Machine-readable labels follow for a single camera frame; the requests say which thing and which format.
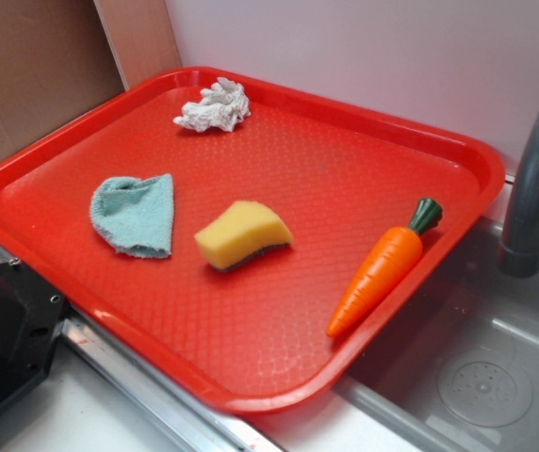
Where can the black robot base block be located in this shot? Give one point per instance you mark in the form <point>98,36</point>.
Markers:
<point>31,313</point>

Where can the yellow sponge with green pad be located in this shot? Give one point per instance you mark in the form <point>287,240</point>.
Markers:
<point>243,230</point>

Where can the red plastic tray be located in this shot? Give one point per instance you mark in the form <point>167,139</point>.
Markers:
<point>252,338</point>

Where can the orange toy carrot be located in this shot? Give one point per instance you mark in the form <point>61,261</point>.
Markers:
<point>390,260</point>

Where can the crumpled white cloth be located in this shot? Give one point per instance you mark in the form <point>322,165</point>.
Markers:
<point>222,106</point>

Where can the light green terry cloth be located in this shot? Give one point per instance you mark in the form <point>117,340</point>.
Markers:
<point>135,217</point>

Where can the grey plastic sink basin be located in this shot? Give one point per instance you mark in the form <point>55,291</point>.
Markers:
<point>457,368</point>

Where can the brown cardboard panel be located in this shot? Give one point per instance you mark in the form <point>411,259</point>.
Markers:
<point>55,65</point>

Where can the grey faucet spout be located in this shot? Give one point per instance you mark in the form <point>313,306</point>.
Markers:
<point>533,188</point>

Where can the silver metal rail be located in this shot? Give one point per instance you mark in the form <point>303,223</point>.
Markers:
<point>186,421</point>

